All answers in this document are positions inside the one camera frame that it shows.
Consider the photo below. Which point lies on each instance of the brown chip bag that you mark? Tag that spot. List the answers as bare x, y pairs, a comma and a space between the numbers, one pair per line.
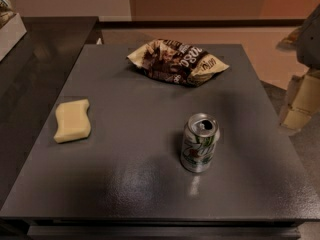
175, 62

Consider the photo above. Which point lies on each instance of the dark side table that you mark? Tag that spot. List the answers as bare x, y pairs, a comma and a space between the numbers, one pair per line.
31, 78

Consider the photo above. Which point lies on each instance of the snack bag on box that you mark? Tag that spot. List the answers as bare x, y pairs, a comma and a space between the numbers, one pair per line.
6, 12

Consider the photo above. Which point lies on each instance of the silver green 7up can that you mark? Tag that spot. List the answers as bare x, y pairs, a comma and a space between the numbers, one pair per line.
200, 137

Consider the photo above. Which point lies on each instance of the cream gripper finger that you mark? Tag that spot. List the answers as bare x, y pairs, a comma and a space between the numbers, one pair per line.
292, 119
303, 93

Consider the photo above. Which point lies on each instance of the yellow sponge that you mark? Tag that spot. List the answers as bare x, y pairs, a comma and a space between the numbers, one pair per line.
72, 120

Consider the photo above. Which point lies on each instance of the white box at left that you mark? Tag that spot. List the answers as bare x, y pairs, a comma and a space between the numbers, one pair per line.
10, 35

